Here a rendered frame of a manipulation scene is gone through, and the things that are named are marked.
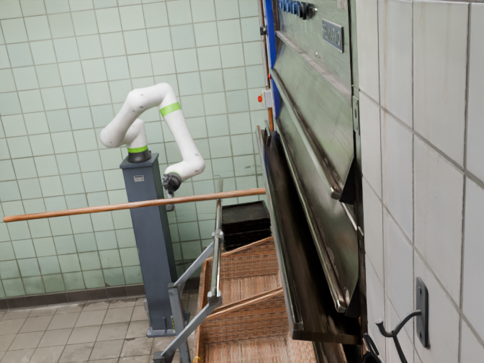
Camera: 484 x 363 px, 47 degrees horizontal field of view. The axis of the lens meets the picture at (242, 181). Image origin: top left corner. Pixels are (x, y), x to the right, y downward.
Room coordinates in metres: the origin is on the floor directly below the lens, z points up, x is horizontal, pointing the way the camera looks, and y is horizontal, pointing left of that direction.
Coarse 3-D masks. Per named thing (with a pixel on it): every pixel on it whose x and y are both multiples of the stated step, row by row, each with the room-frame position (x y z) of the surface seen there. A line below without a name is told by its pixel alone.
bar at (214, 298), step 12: (216, 204) 2.44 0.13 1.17; (216, 216) 2.28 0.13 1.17; (216, 228) 2.14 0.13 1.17; (216, 240) 2.03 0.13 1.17; (204, 252) 2.09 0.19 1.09; (216, 252) 1.92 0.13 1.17; (192, 264) 2.10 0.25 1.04; (216, 264) 1.82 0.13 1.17; (216, 276) 1.73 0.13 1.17; (168, 288) 2.08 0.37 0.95; (180, 288) 2.10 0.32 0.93; (216, 288) 1.65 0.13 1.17; (180, 300) 2.11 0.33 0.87; (216, 300) 1.60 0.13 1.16; (180, 312) 2.08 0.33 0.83; (204, 312) 1.61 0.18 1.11; (180, 324) 2.08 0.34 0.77; (192, 324) 1.61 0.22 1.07; (180, 336) 1.61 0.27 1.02; (168, 348) 1.61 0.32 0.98; (180, 348) 2.08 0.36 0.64; (156, 360) 1.60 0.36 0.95; (168, 360) 1.62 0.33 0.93
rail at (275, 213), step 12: (264, 156) 2.22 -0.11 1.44; (264, 168) 2.07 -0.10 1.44; (276, 204) 1.68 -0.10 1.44; (276, 216) 1.58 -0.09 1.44; (276, 228) 1.49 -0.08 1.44; (288, 264) 1.26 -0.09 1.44; (288, 276) 1.20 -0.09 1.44; (288, 288) 1.14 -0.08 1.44; (288, 300) 1.11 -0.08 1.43; (300, 312) 1.05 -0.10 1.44; (300, 324) 1.00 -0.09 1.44
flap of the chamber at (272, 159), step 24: (264, 144) 2.50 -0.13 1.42; (288, 168) 2.16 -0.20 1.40; (288, 192) 1.86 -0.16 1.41; (288, 216) 1.63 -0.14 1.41; (288, 240) 1.45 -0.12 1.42; (312, 240) 1.47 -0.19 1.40; (312, 264) 1.31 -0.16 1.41; (312, 288) 1.18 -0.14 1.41; (288, 312) 1.09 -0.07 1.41; (312, 312) 1.08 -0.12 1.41; (336, 312) 1.08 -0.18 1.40; (312, 336) 1.00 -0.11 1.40; (336, 336) 1.00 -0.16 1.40; (360, 336) 1.00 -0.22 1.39
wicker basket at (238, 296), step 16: (224, 256) 2.73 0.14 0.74; (240, 256) 2.73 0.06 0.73; (256, 256) 2.73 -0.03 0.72; (272, 256) 2.73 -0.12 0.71; (208, 272) 2.73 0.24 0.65; (224, 272) 2.74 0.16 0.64; (240, 272) 2.73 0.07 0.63; (256, 272) 2.73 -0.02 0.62; (272, 272) 2.73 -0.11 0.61; (208, 288) 2.63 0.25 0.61; (224, 288) 2.65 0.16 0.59; (240, 288) 2.63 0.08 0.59; (256, 288) 2.62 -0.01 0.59; (272, 288) 2.59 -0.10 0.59; (224, 304) 2.49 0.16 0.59; (240, 304) 2.19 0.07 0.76; (272, 304) 2.19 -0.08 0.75; (208, 320) 2.20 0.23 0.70; (240, 320) 2.19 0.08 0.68
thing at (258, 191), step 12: (228, 192) 2.48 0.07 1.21; (240, 192) 2.47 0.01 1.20; (252, 192) 2.47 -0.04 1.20; (264, 192) 2.47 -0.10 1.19; (120, 204) 2.50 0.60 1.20; (132, 204) 2.49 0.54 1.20; (144, 204) 2.48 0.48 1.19; (156, 204) 2.48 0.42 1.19; (168, 204) 2.48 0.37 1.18; (12, 216) 2.51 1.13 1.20; (24, 216) 2.50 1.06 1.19; (36, 216) 2.50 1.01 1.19; (48, 216) 2.50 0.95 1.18; (60, 216) 2.50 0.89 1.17
